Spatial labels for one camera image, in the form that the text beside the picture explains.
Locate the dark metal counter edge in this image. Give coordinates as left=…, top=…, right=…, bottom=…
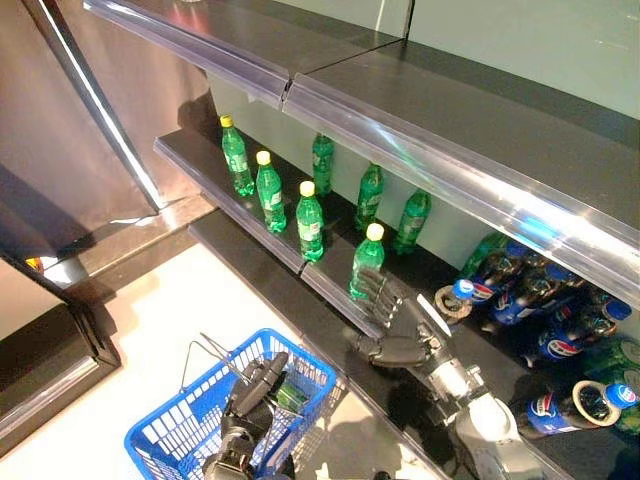
left=0, top=252, right=122, bottom=454

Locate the blue plastic shopping basket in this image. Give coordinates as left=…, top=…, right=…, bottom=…
left=123, top=327, right=339, bottom=480

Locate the Pepsi bottle blue cap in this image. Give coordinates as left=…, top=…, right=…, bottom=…
left=536, top=298, right=633, bottom=362
left=468, top=243, right=527, bottom=304
left=433, top=278, right=477, bottom=326
left=488, top=263, right=577, bottom=327
left=516, top=380, right=640, bottom=437

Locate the black shelf board with rail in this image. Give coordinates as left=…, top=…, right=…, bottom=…
left=152, top=127, right=640, bottom=480
left=82, top=0, right=640, bottom=312

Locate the dark right robot hand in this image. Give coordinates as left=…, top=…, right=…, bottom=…
left=343, top=269, right=451, bottom=370

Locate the wire basket handle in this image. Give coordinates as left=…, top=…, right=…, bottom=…
left=178, top=331, right=307, bottom=417

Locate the green bottle yellow cap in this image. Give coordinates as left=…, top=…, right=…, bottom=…
left=295, top=180, right=326, bottom=263
left=348, top=222, right=387, bottom=302
left=219, top=114, right=256, bottom=198
left=254, top=149, right=288, bottom=234

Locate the green bottle without visible cap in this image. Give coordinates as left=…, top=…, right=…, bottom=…
left=274, top=381, right=310, bottom=414

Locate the dark left robot hand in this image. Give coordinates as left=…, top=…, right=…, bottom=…
left=218, top=351, right=291, bottom=457

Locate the green soda bottle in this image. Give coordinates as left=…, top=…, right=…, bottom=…
left=458, top=231, right=507, bottom=279
left=354, top=162, right=386, bottom=232
left=391, top=188, right=433, bottom=256
left=583, top=338, right=640, bottom=387

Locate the stainless steel cabinet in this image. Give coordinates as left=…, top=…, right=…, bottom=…
left=0, top=0, right=214, bottom=264

